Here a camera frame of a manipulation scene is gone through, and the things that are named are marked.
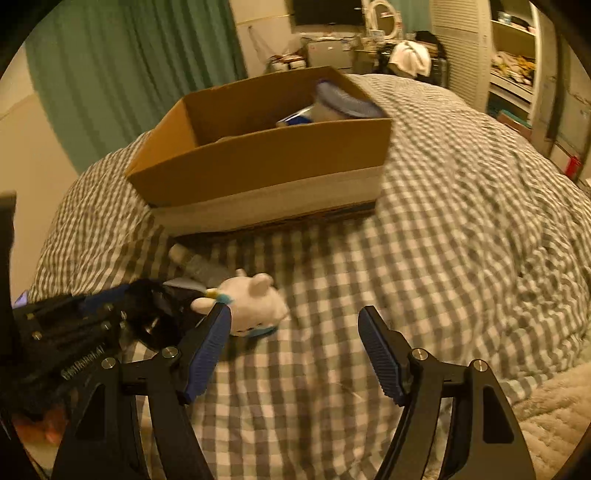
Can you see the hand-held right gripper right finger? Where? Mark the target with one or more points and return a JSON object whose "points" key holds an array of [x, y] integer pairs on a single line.
{"points": [[381, 355]]}

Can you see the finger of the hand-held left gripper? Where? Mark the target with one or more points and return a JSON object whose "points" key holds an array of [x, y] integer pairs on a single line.
{"points": [[105, 296], [69, 334]]}

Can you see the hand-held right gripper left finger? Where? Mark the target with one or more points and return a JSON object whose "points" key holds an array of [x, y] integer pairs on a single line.
{"points": [[210, 353]]}

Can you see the white plush toy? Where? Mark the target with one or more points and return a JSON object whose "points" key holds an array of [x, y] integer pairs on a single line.
{"points": [[256, 304]]}

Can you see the cardboard box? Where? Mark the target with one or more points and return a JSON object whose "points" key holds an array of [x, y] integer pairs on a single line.
{"points": [[277, 166]]}

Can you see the grey tube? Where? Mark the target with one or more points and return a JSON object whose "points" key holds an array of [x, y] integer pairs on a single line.
{"points": [[198, 267]]}

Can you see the green checkered blanket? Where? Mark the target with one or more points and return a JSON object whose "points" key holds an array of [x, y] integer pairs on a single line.
{"points": [[438, 221]]}

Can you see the beige fluffy blanket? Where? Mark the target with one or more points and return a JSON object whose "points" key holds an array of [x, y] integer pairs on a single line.
{"points": [[554, 415]]}

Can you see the green curtain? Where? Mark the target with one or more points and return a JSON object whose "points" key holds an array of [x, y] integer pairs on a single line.
{"points": [[129, 64]]}

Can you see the blue packet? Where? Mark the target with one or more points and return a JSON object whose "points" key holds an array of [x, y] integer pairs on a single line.
{"points": [[295, 119]]}

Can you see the blue and white pack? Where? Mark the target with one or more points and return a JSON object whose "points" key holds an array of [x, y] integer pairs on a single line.
{"points": [[344, 101]]}

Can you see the red container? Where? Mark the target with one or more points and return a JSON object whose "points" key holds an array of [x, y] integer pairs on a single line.
{"points": [[573, 167]]}

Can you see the grey suitcase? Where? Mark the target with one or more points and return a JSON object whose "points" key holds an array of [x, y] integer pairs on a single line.
{"points": [[439, 71]]}

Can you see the white cloth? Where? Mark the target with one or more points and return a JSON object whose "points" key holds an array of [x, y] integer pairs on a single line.
{"points": [[411, 57]]}

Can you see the white shelf unit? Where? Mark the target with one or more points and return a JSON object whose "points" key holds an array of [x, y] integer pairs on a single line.
{"points": [[512, 69]]}

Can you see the white louvered door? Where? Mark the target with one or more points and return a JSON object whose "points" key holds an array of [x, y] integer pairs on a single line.
{"points": [[461, 46]]}

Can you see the black bag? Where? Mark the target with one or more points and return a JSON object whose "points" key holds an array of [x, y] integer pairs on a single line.
{"points": [[429, 39]]}

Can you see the round white mirror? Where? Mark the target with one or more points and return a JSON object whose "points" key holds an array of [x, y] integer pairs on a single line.
{"points": [[371, 14]]}

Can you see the dark screen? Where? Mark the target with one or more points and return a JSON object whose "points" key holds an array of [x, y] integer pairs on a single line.
{"points": [[325, 11]]}

